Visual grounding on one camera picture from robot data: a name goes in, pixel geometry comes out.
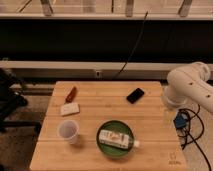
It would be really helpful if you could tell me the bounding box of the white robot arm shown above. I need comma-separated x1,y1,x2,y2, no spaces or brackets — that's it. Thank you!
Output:
162,62,213,114

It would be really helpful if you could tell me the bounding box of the brown snack bar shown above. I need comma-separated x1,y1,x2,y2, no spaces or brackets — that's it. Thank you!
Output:
65,87,77,103

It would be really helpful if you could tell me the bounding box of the green round plate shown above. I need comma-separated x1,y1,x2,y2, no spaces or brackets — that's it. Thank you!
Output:
96,120,140,158

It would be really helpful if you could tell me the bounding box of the white sponge block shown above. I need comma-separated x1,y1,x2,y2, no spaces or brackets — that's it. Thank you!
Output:
60,102,80,116

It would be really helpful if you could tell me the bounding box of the white labelled bottle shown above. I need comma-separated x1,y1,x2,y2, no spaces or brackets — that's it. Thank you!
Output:
98,130,140,149

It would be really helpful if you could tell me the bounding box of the translucent plastic cup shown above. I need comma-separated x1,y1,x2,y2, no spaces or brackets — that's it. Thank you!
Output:
57,120,79,144

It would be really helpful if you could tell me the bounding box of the blue connector box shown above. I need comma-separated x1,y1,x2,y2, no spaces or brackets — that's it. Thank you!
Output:
173,113,186,129

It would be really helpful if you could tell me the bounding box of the black office chair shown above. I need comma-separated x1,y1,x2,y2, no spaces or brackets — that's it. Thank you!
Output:
0,69,41,133

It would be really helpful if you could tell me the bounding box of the white wall outlet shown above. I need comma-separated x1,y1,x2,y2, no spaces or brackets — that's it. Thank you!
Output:
96,71,101,78

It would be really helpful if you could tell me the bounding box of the black hanging cable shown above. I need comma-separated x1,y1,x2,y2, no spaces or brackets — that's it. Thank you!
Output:
112,10,150,80

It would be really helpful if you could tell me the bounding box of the black floor cable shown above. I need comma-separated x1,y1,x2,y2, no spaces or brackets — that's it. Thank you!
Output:
177,104,213,171

